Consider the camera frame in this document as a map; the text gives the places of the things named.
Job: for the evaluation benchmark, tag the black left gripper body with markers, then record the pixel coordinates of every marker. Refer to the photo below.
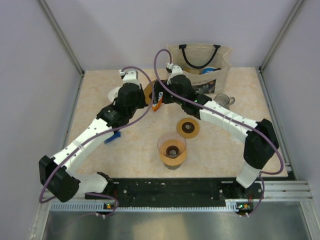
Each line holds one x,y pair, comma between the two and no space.
141,103

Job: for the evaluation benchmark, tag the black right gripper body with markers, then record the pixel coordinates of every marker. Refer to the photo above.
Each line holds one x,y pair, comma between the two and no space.
168,97

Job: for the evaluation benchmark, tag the pink glass dripper cone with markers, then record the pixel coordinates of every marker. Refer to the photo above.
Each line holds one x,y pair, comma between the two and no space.
172,148

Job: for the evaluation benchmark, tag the brown paper coffee filter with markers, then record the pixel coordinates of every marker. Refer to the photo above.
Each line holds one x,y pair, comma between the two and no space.
148,92

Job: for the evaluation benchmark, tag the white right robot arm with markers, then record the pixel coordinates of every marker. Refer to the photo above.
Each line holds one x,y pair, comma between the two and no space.
259,137

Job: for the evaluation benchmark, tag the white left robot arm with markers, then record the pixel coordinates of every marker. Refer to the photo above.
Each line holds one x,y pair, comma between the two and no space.
58,174

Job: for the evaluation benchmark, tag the blue ribbed dripper cone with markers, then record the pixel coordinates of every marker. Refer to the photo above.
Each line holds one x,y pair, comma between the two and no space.
113,137

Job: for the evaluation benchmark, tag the wrapped white paper roll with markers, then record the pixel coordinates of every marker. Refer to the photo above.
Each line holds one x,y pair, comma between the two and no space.
113,94

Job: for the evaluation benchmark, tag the orange Fox's candy bag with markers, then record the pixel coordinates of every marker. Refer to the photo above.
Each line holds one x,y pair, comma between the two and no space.
157,104

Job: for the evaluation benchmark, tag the beige floral tote bag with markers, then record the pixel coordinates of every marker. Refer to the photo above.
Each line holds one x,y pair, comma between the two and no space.
205,65

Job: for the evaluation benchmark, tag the grey ribbed glass mug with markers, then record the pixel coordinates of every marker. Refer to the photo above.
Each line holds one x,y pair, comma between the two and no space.
224,100

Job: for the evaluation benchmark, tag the white paper sheet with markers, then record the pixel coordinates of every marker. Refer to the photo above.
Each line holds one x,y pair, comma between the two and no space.
236,138

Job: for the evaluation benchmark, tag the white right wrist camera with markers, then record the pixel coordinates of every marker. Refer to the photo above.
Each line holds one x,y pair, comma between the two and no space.
173,70

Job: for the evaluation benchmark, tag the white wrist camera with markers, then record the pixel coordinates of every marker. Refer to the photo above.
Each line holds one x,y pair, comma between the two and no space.
173,70
129,77

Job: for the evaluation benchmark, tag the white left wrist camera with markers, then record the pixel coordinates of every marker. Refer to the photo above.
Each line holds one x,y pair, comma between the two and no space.
129,77

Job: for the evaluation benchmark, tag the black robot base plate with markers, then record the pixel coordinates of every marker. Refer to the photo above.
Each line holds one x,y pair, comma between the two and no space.
179,192

